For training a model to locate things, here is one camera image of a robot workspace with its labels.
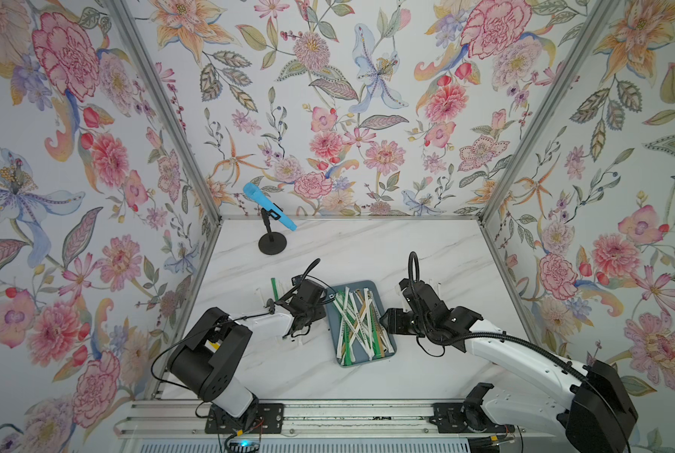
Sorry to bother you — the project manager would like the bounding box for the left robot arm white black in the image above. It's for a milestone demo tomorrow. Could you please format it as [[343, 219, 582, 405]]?
[[166, 275, 336, 421]]

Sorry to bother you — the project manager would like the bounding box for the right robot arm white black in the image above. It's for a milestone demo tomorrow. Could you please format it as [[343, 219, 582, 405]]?
[[380, 279, 639, 452]]

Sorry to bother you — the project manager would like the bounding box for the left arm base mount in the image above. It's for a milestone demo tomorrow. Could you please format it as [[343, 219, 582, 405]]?
[[205, 402, 286, 435]]

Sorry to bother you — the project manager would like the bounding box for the blue microphone on stand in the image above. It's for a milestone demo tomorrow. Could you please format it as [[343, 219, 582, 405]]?
[[243, 183, 298, 231]]

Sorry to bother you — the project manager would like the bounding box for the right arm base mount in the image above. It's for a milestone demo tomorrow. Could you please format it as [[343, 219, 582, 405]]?
[[428, 402, 516, 435]]

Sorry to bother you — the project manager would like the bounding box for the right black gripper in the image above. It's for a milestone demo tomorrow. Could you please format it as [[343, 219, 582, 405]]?
[[377, 308, 434, 338]]

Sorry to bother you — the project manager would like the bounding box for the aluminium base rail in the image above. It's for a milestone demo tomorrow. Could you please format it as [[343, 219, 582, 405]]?
[[116, 400, 593, 440]]

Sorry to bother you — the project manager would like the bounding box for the blue-grey storage tray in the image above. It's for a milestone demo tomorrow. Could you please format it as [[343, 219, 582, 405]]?
[[326, 280, 396, 367]]

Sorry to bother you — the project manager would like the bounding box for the brown paper straw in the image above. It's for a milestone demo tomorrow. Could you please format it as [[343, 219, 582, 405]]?
[[345, 292, 369, 341]]

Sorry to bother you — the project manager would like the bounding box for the black round microphone stand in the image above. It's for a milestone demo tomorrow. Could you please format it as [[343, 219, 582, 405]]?
[[258, 208, 288, 256]]

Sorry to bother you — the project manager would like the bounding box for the green straw group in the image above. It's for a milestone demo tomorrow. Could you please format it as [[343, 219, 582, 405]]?
[[350, 288, 386, 364], [271, 277, 280, 301]]

